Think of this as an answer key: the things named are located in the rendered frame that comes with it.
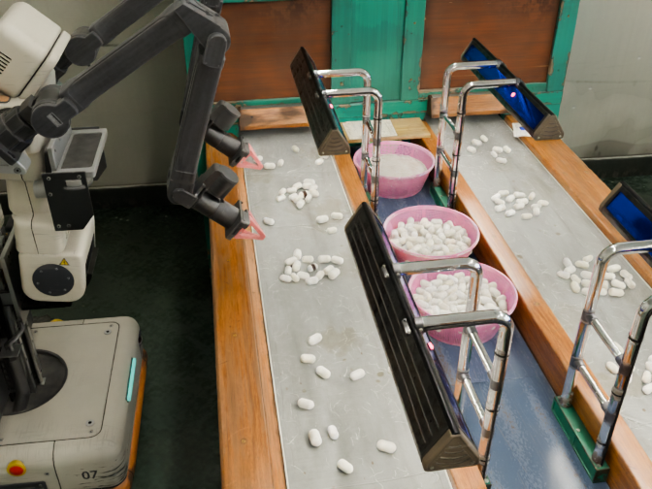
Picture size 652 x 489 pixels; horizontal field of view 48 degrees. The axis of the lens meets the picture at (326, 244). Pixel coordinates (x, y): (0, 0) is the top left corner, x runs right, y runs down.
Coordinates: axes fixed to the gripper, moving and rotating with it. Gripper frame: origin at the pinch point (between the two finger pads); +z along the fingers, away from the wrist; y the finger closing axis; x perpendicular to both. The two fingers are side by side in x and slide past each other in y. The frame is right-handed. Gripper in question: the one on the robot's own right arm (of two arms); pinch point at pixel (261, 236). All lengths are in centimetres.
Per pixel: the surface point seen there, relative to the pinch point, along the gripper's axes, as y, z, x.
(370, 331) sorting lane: -26.4, 25.0, -5.8
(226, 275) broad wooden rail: -2.2, -1.1, 13.4
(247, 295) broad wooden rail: -11.5, 2.5, 10.2
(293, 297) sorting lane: -10.8, 12.7, 4.8
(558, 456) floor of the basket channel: -63, 53, -22
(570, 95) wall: 163, 150, -77
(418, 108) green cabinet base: 84, 52, -37
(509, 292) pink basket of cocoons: -19, 52, -31
